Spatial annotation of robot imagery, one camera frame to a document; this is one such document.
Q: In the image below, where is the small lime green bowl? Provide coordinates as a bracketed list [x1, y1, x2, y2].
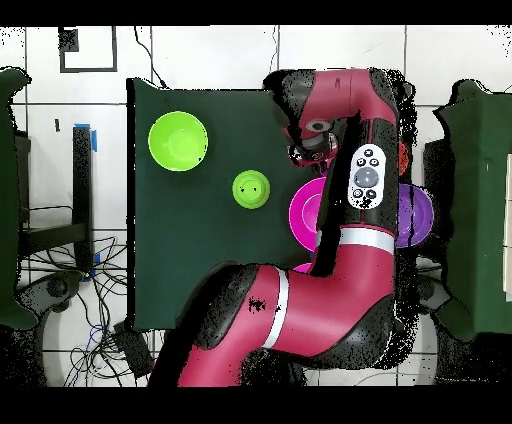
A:
[231, 169, 272, 210]

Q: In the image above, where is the purple plastic bowl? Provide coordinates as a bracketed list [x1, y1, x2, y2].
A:
[394, 182, 435, 249]

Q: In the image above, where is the large lime green bowl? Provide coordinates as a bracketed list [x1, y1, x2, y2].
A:
[147, 110, 210, 173]

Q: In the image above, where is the dark green tablecloth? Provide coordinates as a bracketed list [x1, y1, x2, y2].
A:
[126, 77, 413, 336]

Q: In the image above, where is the white sheet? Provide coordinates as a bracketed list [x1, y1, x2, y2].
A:
[501, 152, 512, 302]

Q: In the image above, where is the blue tape strip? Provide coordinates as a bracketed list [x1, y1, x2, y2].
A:
[74, 123, 98, 153]

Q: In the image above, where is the black metal stand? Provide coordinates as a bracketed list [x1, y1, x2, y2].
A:
[19, 126, 95, 273]

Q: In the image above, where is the black floor box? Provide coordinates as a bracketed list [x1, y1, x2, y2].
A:
[112, 321, 156, 379]

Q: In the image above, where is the thin grey cable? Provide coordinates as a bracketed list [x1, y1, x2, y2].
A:
[266, 26, 280, 73]

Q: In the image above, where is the grey pedestal foot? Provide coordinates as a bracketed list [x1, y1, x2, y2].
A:
[417, 275, 453, 317]
[15, 270, 85, 317]

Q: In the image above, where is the black cable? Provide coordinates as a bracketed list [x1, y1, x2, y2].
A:
[133, 26, 168, 88]

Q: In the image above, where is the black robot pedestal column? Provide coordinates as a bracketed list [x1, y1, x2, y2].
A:
[239, 351, 309, 388]

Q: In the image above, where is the tangle of black cables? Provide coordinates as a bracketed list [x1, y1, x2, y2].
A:
[19, 235, 165, 388]

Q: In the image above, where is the black square floor frame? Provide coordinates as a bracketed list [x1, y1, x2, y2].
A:
[59, 26, 118, 74]

